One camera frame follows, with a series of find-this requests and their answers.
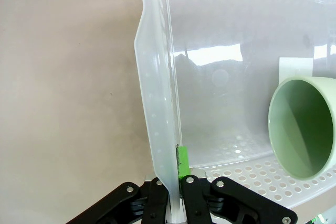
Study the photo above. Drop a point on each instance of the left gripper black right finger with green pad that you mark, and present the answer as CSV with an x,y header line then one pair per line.
x,y
210,203

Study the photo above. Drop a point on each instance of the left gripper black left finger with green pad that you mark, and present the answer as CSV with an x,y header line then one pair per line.
x,y
136,203

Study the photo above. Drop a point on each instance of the pale green ceramic cup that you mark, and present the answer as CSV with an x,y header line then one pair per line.
x,y
288,98

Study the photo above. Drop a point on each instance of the white perforated plastic basket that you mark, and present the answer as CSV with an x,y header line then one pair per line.
x,y
210,24

